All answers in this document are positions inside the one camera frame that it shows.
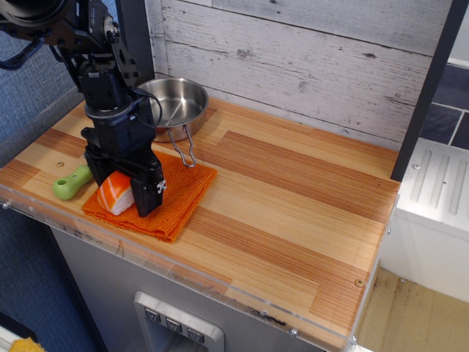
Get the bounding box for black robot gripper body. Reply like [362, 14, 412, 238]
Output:
[81, 97, 163, 180]

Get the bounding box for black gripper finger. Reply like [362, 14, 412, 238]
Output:
[130, 175, 166, 217]
[84, 150, 119, 186]

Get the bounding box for orange white salmon sushi toy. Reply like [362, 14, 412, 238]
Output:
[97, 171, 135, 216]

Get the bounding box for orange cloth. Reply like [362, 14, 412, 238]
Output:
[83, 152, 217, 243]

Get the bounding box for small steel pan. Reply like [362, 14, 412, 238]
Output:
[138, 78, 209, 168]

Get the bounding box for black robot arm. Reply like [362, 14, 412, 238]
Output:
[1, 1, 166, 217]

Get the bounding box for steel cabinet with button panel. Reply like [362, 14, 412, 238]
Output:
[52, 229, 357, 351]

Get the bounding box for yellow object at corner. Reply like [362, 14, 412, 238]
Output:
[8, 338, 45, 352]

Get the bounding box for white radiator cover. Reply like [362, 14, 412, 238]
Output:
[380, 139, 468, 301]

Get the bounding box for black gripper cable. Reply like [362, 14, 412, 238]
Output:
[131, 86, 164, 129]

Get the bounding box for green handled grey spatula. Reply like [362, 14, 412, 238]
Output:
[52, 165, 93, 200]

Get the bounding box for dark vertical post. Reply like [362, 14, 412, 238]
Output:
[391, 0, 468, 182]

